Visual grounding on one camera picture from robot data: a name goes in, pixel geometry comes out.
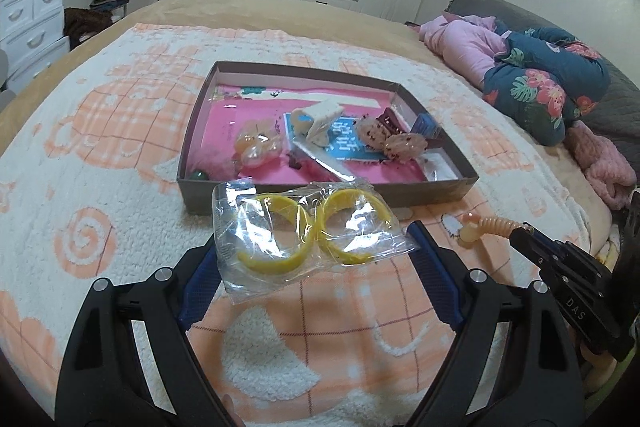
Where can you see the small white packet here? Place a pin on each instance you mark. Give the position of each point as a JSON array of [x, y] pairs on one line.
[[440, 167]]

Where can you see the brown garment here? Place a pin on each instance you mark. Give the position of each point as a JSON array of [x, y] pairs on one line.
[[85, 22]]

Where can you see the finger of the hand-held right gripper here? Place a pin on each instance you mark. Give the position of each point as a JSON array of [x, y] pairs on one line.
[[565, 259], [575, 307]]

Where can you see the green bead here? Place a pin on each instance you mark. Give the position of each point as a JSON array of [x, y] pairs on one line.
[[200, 177]]

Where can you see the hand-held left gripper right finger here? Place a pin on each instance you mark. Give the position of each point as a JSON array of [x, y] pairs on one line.
[[435, 267]]

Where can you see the blue printed card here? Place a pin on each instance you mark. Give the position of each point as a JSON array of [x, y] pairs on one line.
[[345, 144]]

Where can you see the white hair claw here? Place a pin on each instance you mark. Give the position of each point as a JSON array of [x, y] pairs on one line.
[[320, 122]]

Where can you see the pink knit blanket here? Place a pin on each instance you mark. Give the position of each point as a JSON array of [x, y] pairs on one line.
[[605, 172]]

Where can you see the beige bed sheet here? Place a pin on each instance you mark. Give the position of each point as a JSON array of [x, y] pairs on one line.
[[300, 12]]

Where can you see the small blue packet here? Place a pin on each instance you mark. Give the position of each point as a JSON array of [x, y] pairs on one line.
[[424, 125]]

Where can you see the white drawer unit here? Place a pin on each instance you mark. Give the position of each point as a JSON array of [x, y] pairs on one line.
[[35, 17]]

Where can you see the brown box with pink lining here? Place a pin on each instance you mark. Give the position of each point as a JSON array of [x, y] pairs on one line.
[[225, 142]]

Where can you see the brown packet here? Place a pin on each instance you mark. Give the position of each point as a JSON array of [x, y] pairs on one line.
[[390, 122]]

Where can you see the grey blanket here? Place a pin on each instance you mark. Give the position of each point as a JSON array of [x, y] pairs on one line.
[[505, 4]]

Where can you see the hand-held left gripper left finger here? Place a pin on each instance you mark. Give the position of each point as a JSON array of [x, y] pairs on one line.
[[200, 287]]

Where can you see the clear bag with yellow bangles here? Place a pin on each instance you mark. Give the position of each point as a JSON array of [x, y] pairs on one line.
[[270, 264]]

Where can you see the white orange patterned blanket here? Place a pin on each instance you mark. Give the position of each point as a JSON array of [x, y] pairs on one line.
[[100, 117]]

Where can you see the pink clothing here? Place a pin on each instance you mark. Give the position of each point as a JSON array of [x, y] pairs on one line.
[[470, 49]]

